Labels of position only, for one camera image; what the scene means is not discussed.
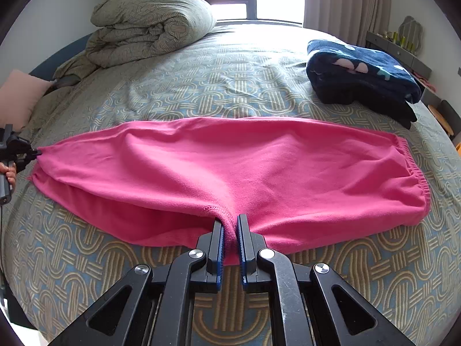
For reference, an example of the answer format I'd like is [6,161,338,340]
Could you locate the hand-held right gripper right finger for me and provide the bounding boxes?
[236,214,416,346]

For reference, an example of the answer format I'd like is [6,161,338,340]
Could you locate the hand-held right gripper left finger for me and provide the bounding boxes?
[47,217,226,346]

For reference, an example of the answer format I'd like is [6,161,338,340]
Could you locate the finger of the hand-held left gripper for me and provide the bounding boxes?
[14,143,40,160]

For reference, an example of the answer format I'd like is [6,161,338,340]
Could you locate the pink pants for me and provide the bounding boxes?
[27,116,432,265]

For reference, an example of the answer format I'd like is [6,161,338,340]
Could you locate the person's left hand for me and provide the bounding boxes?
[0,162,17,190]

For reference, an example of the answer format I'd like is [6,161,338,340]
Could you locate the pink pillow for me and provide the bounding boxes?
[0,69,54,132]

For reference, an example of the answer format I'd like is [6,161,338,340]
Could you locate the dark blue headboard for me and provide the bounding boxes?
[29,34,90,80]

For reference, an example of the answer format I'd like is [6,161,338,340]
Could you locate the folded grey-green duvet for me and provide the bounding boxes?
[53,0,217,83]

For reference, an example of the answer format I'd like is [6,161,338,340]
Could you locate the patterned bedspread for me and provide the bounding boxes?
[7,20,458,346]

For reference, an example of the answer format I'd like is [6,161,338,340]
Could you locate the folded black garment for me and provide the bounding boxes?
[317,83,418,130]

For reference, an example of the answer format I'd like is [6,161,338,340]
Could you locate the folded navy printed blanket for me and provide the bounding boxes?
[306,39,423,103]

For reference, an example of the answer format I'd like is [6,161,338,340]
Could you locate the wooden stool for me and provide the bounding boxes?
[428,103,455,138]

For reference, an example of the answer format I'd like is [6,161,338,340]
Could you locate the grey dresser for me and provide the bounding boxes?
[365,31,433,80]

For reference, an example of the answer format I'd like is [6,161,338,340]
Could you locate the row of yellow bottles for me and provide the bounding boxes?
[383,31,415,50]

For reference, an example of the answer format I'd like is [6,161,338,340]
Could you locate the beige curtain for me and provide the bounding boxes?
[303,0,388,44]

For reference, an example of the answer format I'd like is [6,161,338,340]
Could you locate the cloud-shaped mirror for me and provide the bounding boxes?
[398,15,426,55]

